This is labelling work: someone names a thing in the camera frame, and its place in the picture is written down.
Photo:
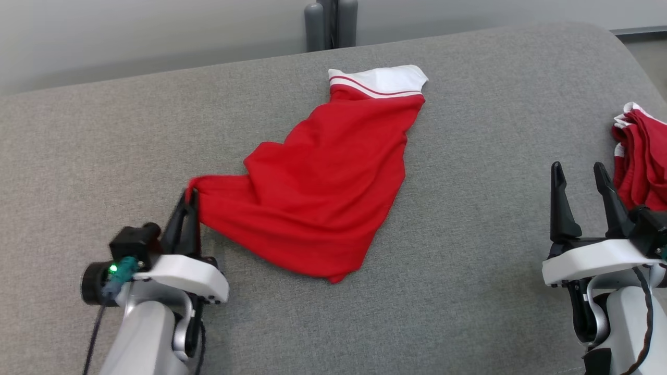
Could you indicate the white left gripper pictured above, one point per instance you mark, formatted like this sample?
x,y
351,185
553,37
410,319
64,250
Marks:
x,y
193,273

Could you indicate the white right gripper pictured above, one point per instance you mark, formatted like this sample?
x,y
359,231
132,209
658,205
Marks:
x,y
589,260

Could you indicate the red shorts white trim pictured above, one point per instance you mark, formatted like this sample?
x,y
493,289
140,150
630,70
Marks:
x,y
646,166

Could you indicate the red shirt white sleeves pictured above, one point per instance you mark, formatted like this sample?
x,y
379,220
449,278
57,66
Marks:
x,y
323,182

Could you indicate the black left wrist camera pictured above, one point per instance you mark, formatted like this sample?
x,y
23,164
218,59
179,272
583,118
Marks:
x,y
130,242

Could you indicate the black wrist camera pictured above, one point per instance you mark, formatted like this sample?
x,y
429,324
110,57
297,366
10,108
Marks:
x,y
651,224
130,242

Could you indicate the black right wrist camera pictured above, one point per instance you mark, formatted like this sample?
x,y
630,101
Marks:
x,y
651,224

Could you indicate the grey metal partition post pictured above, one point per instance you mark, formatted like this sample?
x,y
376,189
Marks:
x,y
331,21

